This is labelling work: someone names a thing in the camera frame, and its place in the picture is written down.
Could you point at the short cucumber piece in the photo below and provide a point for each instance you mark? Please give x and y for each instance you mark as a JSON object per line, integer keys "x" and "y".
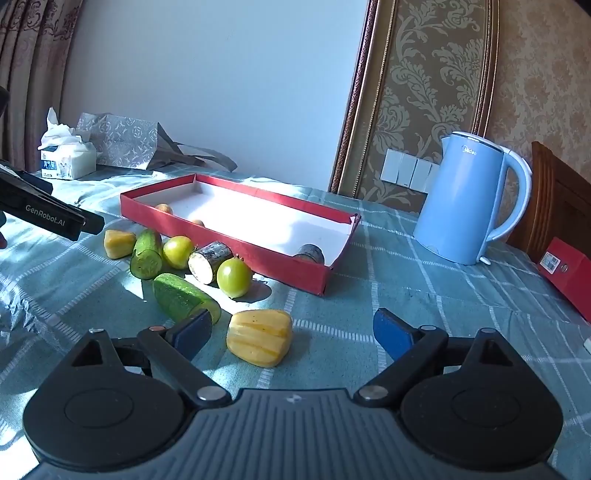
{"x": 147, "y": 254}

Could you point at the long cucumber piece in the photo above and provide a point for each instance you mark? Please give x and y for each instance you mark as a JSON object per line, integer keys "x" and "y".
{"x": 180, "y": 295}

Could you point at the ornate wall frame moulding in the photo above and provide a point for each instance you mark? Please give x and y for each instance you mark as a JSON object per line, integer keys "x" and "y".
{"x": 360, "y": 101}

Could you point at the flat red box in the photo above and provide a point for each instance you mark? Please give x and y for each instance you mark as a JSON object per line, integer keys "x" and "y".
{"x": 570, "y": 272}

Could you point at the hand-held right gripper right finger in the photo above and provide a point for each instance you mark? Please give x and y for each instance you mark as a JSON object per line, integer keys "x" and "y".
{"x": 391, "y": 332}

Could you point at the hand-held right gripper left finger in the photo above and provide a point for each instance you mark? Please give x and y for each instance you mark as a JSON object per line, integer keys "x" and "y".
{"x": 193, "y": 331}

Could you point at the white wall switch panel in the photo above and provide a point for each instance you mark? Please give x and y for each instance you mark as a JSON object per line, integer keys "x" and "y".
{"x": 410, "y": 168}

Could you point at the dark eggplant piece in box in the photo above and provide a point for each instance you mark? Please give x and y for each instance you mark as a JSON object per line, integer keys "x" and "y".
{"x": 310, "y": 254}

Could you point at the blue electric kettle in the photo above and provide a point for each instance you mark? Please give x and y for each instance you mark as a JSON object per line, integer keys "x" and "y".
{"x": 461, "y": 198}

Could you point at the small orange fruit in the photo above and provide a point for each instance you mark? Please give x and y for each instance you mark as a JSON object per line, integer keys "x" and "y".
{"x": 164, "y": 209}
{"x": 197, "y": 223}

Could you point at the brown patterned curtain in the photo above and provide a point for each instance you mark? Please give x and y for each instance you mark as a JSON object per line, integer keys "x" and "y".
{"x": 32, "y": 69}

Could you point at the dark eggplant piece outside box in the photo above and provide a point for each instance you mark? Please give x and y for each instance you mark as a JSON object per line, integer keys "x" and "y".
{"x": 210, "y": 259}

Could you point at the green tomato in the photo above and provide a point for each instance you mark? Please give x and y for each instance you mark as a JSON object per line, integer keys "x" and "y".
{"x": 233, "y": 277}
{"x": 178, "y": 252}

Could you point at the small yellow fruit piece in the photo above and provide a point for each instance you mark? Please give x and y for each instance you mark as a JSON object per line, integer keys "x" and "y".
{"x": 118, "y": 242}

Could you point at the red cardboard box tray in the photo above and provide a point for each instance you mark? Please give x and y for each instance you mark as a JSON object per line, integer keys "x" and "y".
{"x": 240, "y": 221}

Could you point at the grey patterned gift bag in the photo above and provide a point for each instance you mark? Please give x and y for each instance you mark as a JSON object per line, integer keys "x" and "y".
{"x": 120, "y": 141}

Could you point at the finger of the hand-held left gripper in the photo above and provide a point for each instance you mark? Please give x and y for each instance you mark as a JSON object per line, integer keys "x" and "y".
{"x": 92, "y": 225}

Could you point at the white tissue pack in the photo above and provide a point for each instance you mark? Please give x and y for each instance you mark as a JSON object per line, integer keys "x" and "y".
{"x": 69, "y": 157}

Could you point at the large yellow ribbed fruit piece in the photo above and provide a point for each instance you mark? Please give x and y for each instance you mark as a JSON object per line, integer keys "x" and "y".
{"x": 258, "y": 337}

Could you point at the wooden chair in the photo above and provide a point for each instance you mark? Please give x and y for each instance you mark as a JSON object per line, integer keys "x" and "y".
{"x": 561, "y": 198}

